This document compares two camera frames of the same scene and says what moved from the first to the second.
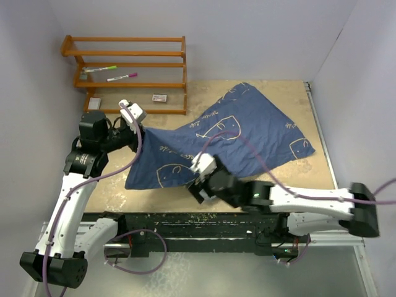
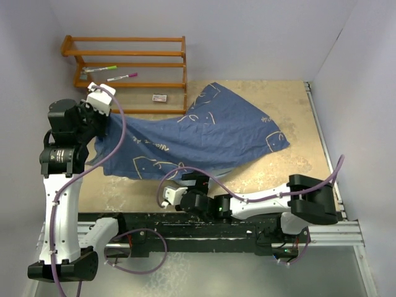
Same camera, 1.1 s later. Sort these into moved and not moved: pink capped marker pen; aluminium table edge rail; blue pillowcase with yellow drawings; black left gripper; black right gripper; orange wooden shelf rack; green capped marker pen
Moved: black left gripper; blue pillowcase with yellow drawings; black right gripper
Not moved: aluminium table edge rail; pink capped marker pen; orange wooden shelf rack; green capped marker pen
